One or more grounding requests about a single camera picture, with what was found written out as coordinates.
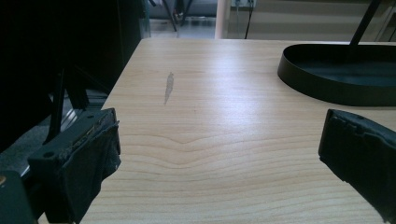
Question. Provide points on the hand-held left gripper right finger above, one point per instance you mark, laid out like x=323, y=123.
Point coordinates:
x=361, y=152

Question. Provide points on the white pillar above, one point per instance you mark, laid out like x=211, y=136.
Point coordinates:
x=223, y=18

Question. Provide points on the black tripod legs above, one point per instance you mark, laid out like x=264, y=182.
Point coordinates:
x=174, y=12

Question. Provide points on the white wall socket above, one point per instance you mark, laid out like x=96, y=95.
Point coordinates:
x=243, y=3

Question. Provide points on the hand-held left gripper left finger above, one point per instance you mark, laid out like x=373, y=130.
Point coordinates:
x=74, y=161

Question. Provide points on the black slanted metal rod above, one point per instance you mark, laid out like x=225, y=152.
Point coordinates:
x=363, y=23

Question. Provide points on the black oval metal tray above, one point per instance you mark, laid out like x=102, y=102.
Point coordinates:
x=339, y=67

